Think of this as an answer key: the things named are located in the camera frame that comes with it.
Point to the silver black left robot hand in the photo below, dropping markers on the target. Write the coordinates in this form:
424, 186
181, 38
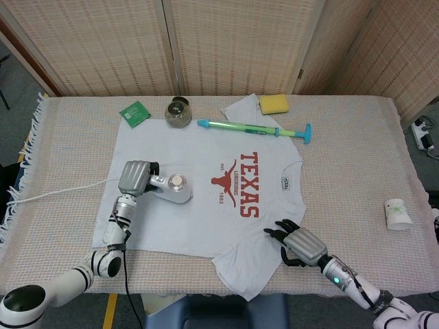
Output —
133, 178

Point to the woven wooden folding screen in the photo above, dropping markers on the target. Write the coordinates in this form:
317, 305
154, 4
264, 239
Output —
103, 44

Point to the green foil packet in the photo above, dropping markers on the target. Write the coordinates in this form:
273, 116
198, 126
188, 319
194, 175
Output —
135, 113

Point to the green and blue water pump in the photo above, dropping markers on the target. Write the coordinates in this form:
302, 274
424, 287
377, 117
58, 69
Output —
236, 127

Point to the round glass jar with herbs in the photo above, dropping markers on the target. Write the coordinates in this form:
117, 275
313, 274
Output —
177, 116

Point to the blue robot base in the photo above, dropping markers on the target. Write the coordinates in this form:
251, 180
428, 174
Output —
219, 313

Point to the white Texas Longhorns T-shirt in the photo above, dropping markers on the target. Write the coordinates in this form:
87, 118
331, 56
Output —
178, 233

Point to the beige woven fringed tablecloth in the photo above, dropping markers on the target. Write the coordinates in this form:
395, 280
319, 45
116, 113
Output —
343, 171

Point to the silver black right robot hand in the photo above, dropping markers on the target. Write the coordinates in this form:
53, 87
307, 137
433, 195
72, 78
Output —
305, 246

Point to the white power strip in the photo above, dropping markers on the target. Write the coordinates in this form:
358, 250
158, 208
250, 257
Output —
423, 135

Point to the yellow floor tape strip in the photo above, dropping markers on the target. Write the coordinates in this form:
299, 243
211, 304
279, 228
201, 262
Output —
110, 312

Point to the white paper cup green print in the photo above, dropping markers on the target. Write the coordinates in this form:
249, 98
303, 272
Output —
398, 214

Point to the yellow sponge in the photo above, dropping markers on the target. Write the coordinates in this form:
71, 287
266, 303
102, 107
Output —
273, 105

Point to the white handheld steamer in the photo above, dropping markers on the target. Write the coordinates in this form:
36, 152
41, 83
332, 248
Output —
175, 195

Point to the black case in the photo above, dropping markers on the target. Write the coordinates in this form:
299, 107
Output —
8, 181

